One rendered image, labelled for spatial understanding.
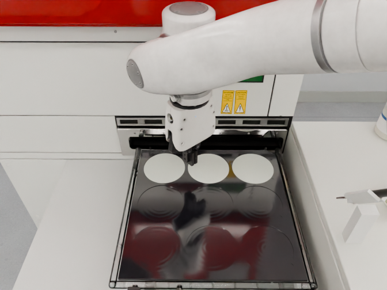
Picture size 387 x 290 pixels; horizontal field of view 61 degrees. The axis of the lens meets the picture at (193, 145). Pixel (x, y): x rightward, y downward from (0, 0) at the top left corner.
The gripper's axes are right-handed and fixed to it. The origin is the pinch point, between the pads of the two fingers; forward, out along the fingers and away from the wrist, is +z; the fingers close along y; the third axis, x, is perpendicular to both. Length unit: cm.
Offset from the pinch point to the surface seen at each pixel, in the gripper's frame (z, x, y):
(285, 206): 7.9, -19.5, 10.6
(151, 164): 8.0, 9.9, -4.1
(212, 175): 8.0, -2.5, 4.9
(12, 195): 98, 119, -34
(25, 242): 98, 84, -40
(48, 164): 18.1, 38.2, -21.6
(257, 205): 8.0, -15.3, 6.4
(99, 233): 15.9, 6.3, -22.2
